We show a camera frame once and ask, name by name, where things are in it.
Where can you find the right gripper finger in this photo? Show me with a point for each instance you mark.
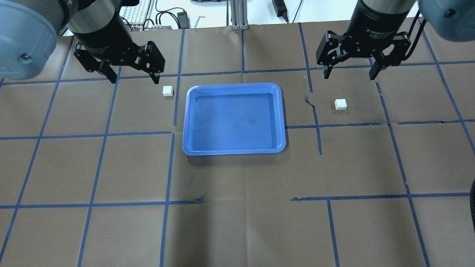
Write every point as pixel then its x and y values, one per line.
pixel 380 63
pixel 327 70

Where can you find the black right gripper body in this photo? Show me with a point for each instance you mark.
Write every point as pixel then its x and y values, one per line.
pixel 375 20

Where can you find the blue plastic tray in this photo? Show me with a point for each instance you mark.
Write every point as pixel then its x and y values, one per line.
pixel 244 118

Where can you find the brown paper table cover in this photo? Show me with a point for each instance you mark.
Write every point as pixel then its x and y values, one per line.
pixel 93 174

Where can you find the aluminium frame post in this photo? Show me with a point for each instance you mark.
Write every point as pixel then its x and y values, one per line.
pixel 239 14

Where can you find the white block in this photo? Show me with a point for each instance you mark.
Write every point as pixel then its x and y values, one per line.
pixel 340 104
pixel 168 91

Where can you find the white keyboard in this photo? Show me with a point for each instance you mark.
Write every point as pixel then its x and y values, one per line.
pixel 136 15

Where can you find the black power adapter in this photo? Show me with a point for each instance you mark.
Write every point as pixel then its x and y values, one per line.
pixel 280 8
pixel 183 20

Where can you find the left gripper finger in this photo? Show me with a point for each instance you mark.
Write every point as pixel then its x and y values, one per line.
pixel 155 76
pixel 108 72

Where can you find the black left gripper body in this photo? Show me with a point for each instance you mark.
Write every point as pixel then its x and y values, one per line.
pixel 105 38

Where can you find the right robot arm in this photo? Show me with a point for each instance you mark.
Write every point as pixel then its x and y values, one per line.
pixel 452 20

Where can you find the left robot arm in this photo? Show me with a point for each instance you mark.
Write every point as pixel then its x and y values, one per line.
pixel 30 28

